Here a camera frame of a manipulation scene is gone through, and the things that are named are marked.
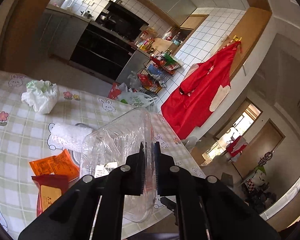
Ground white green shopping bag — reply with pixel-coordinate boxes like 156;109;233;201
117;92;157;108

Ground red hanging apron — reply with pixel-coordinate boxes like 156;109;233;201
161;40;241;139

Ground white foam net roll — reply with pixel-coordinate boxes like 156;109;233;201
50;123;80;151

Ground grey lower cabinets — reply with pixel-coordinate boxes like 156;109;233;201
37;6;90;61

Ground orange sachet packet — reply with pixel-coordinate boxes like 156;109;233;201
29;149;79;182

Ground dark red snack packet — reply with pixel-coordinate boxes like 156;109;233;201
32;174;69;217

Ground wire storage rack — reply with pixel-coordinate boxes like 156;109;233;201
137;50;184;96

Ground white plastic bag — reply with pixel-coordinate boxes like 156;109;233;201
21;80;59;114

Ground black oven range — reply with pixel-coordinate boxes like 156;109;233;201
70;1;149;83

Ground white electric kettle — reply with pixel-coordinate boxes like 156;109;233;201
61;0;74;10

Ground clear plastic bottle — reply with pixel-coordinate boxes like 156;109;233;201
79;108;156;223

